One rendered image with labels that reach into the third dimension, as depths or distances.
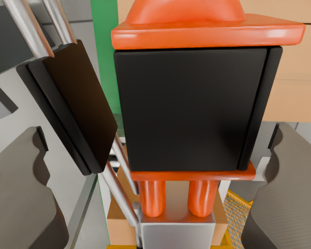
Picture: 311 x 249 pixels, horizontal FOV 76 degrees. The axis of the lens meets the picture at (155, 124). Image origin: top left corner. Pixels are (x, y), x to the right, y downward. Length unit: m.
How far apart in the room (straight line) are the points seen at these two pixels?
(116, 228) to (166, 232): 0.59
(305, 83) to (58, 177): 2.03
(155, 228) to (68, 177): 2.00
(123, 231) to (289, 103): 0.84
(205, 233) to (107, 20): 1.28
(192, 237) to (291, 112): 0.92
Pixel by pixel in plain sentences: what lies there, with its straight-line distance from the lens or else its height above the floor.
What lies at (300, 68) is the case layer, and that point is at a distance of 0.98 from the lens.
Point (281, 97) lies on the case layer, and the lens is 1.00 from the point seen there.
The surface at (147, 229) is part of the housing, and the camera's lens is 0.19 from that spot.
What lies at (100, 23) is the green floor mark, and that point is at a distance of 1.37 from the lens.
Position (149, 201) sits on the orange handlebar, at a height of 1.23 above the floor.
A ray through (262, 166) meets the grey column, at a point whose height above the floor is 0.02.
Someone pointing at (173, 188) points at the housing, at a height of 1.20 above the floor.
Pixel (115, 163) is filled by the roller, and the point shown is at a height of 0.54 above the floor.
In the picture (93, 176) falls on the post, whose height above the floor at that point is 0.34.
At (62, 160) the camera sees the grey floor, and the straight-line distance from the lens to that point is 2.02.
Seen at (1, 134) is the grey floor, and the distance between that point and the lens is 2.10.
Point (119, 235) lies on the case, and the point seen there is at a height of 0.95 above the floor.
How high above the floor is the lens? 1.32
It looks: 57 degrees down
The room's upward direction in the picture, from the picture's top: 178 degrees counter-clockwise
